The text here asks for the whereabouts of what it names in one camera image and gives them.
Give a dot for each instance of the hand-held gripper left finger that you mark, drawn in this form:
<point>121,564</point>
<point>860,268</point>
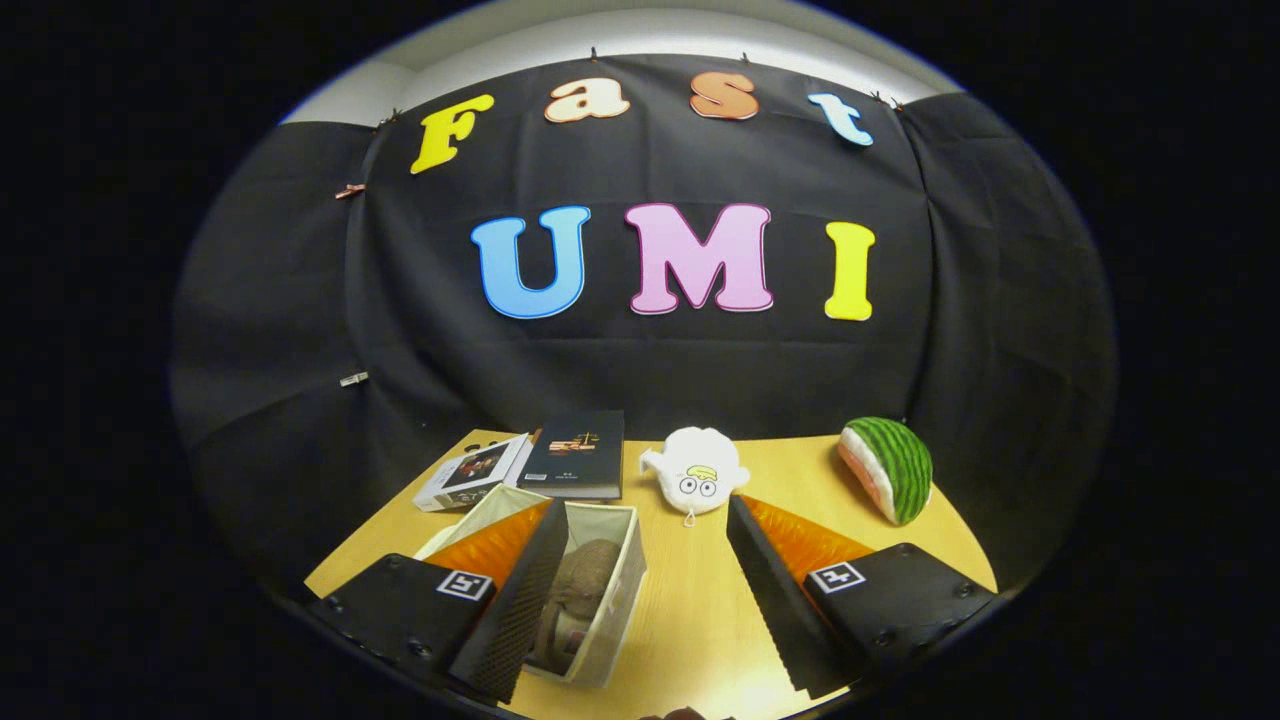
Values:
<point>520,620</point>

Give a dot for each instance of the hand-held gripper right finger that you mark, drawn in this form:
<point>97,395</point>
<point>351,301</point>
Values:
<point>775,610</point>

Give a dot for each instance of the brown fuzzy slipper shoe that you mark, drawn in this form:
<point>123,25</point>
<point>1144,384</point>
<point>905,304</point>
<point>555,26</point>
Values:
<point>590,575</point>

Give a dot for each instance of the grey fabric storage box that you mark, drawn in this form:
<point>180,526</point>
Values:
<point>620,600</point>

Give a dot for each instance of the white book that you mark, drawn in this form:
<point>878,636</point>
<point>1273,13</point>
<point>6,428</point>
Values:
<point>470,470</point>

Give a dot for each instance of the white plush toy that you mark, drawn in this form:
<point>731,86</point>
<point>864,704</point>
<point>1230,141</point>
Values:
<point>695,465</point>

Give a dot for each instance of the dark hardcover book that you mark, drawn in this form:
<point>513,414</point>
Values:
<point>580,455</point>

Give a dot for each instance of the watermelon slice plush toy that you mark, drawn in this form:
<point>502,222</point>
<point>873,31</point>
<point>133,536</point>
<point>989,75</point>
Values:
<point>895,465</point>

